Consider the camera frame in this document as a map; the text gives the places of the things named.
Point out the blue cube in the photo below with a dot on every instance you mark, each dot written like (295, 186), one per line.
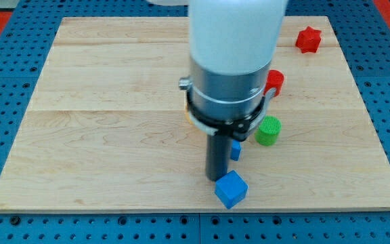
(231, 189)

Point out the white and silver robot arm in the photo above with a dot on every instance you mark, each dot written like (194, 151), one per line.
(232, 43)

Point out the yellow block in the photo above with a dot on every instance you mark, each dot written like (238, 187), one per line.
(187, 115)

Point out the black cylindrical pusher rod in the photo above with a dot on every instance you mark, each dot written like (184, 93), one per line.
(218, 156)

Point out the small blue block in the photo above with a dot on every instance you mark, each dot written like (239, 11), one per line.
(236, 150)

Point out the green cylinder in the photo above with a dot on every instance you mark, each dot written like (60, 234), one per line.
(268, 131)

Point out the wooden board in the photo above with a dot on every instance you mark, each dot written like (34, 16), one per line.
(105, 130)

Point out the red cylinder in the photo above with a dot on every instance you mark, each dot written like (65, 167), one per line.
(275, 79)

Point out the red star block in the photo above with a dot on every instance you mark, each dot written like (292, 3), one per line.
(309, 40)

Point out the black ring clamp with cable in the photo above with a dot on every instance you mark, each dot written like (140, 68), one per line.
(237, 129)

